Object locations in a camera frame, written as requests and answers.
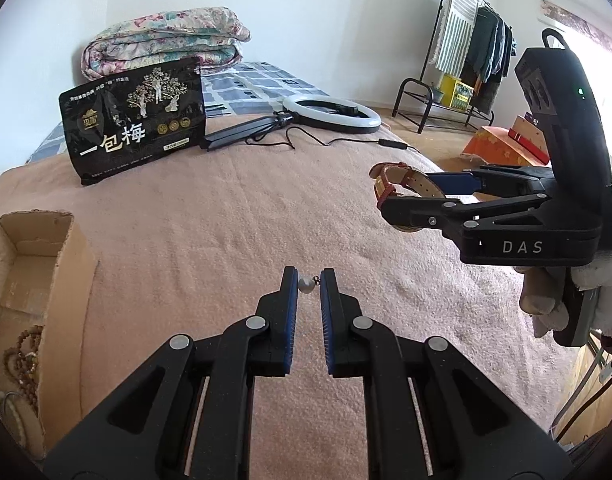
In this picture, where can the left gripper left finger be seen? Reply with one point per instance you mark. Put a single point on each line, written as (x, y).
(283, 321)

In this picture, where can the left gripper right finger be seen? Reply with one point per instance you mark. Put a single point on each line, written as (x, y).
(338, 311)

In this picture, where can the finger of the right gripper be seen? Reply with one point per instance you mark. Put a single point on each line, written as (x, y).
(456, 183)
(408, 213)

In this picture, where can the white pearl earring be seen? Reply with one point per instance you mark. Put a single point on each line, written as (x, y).
(307, 284)

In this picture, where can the white gloved right hand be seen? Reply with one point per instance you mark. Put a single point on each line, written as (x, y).
(547, 294)

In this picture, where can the orange box on floor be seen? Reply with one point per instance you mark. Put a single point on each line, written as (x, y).
(493, 146)

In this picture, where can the black clothes rack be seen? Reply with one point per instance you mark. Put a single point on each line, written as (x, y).
(418, 98)

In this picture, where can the yellow box on rack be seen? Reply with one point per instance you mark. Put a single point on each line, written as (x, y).
(455, 93)

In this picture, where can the brown box on floor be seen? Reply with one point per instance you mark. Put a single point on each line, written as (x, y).
(525, 133)

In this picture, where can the striped hanging towel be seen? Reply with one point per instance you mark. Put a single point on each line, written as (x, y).
(453, 35)

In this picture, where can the dark hanging clothes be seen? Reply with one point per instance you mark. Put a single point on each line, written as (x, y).
(488, 59)

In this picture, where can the black folded tripod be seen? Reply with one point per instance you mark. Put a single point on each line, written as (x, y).
(245, 130)

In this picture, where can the blue plaid mattress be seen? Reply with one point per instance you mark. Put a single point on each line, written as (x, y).
(251, 88)

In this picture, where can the cardboard box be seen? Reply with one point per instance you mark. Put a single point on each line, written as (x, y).
(46, 272)

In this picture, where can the black snack bag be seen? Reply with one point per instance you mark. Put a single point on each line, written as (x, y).
(128, 119)

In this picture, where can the floral folded quilt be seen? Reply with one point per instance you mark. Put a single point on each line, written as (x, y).
(213, 36)

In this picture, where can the white ring light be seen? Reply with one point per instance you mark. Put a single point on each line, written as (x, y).
(325, 112)

